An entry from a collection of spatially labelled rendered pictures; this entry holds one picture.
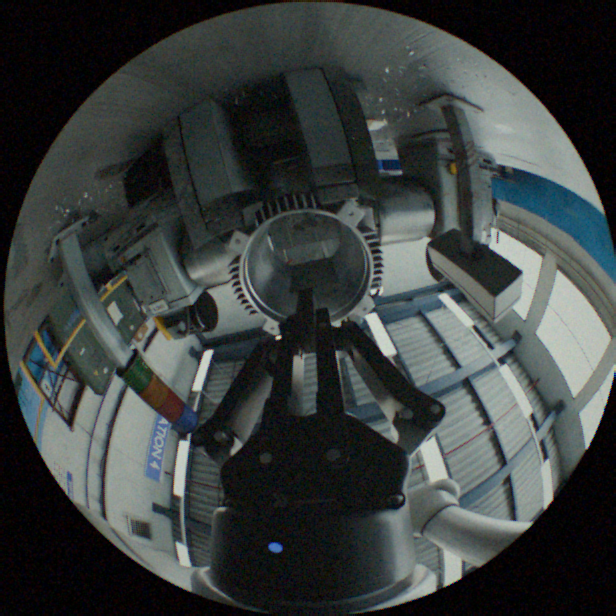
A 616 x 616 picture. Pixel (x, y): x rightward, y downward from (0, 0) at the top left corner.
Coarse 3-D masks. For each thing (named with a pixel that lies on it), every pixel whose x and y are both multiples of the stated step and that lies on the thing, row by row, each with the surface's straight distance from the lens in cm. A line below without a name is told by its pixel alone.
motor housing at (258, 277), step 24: (264, 216) 22; (336, 216) 22; (264, 240) 38; (360, 240) 24; (240, 264) 24; (264, 264) 35; (288, 264) 45; (336, 264) 39; (360, 264) 29; (240, 288) 27; (264, 288) 31; (288, 288) 35; (336, 288) 33; (360, 288) 27; (264, 312) 27; (288, 312) 30; (336, 312) 29
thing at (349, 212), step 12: (348, 204) 22; (348, 216) 22; (360, 216) 22; (240, 228) 24; (240, 240) 23; (240, 252) 24; (372, 300) 28; (360, 312) 27; (264, 324) 28; (276, 324) 28
